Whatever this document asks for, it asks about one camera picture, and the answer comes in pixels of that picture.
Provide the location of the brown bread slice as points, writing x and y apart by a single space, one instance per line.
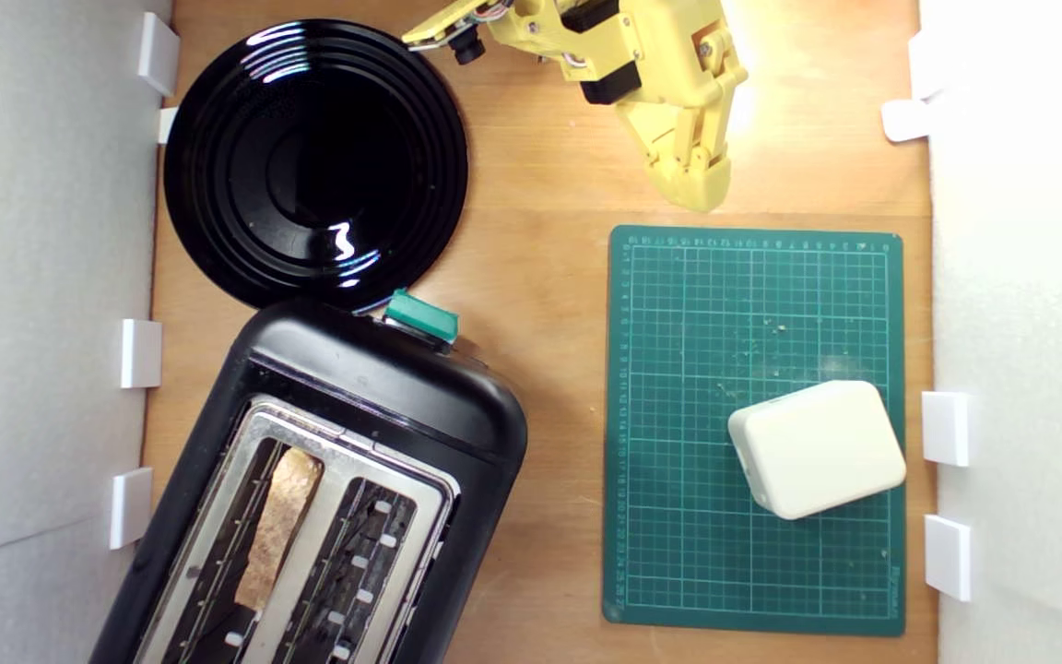
277 526

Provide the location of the green toaster lever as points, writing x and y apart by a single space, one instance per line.
420 316

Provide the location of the black two-slot toaster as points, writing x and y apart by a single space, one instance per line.
383 378

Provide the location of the green cutting mat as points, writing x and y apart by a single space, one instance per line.
678 461

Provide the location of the white block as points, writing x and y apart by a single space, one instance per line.
817 447

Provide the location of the black plate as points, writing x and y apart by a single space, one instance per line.
310 166

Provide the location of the white wall clip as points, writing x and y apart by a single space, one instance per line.
131 507
948 557
946 429
141 353
158 53
168 124
904 120

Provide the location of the yellow wrist camera mount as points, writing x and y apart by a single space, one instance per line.
443 23

